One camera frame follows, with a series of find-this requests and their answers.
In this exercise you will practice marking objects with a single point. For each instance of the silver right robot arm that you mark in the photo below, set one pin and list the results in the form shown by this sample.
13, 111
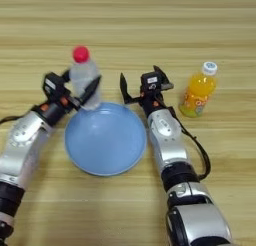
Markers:
173, 146

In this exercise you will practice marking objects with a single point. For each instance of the clear bottle with red cap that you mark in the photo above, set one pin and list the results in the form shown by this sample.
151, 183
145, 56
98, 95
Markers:
83, 73

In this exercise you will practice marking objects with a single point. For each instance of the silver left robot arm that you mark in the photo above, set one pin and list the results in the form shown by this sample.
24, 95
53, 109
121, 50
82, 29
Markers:
23, 146

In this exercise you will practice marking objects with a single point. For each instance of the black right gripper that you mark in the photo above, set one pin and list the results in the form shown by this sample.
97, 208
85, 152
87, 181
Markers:
151, 100

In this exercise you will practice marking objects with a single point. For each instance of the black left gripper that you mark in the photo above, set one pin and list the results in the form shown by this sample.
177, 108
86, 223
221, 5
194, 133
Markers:
58, 106

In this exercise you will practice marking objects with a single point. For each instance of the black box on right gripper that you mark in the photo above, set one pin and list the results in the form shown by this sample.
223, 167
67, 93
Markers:
151, 80

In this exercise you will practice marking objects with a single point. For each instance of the orange juice bottle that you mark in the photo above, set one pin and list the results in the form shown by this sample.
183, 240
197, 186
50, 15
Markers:
198, 93

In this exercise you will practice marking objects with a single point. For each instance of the blue round plate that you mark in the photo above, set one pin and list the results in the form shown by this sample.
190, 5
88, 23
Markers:
106, 140

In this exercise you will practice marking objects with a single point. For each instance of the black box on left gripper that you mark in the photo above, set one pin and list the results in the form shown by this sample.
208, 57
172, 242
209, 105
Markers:
53, 85

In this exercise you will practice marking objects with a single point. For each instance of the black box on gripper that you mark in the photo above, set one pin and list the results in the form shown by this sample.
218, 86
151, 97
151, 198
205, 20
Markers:
151, 80
53, 85

